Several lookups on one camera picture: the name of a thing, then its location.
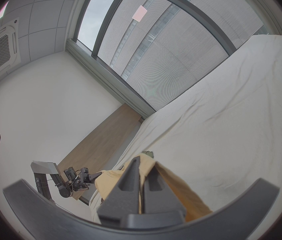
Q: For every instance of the window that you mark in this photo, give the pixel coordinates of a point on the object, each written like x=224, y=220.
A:
x=171, y=49

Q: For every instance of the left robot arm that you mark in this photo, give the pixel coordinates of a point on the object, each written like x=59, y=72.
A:
x=63, y=187

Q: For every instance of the bed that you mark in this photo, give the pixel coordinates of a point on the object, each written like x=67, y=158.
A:
x=226, y=124

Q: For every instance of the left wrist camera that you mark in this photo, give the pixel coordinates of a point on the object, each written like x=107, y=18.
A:
x=84, y=171

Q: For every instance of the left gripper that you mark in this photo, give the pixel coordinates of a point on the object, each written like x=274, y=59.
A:
x=87, y=178

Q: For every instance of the tan shorts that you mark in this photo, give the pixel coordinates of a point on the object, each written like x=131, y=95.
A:
x=181, y=191

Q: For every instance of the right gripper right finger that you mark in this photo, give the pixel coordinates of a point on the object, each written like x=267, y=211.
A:
x=161, y=196

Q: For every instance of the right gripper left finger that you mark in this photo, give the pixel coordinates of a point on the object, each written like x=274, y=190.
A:
x=128, y=191

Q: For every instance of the olive green garment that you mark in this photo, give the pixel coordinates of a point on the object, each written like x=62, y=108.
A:
x=149, y=154

